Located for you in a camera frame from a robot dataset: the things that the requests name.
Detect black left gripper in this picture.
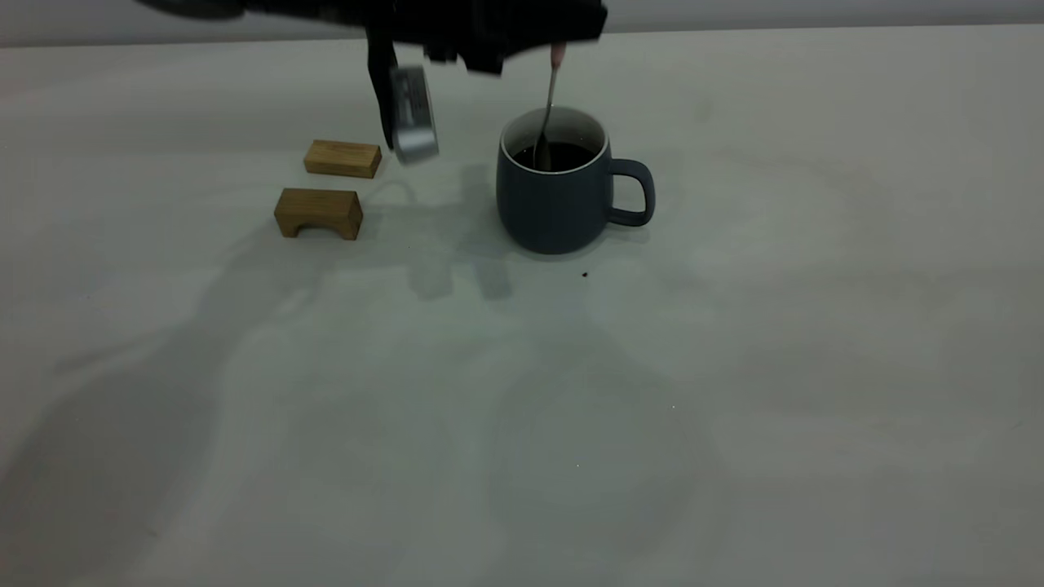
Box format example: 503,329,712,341
391,0,609,77

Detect pink handled metal spoon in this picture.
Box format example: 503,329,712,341
533,42,568,172

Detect dark grey ceramic mug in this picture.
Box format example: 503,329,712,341
496,106,657,256

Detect flat rectangular wooden block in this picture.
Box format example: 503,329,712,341
303,139,383,180

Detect arched wooden block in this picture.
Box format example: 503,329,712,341
273,188,364,242

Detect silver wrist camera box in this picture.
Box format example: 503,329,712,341
388,65,441,167

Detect black camera cable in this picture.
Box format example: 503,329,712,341
365,31,400,152

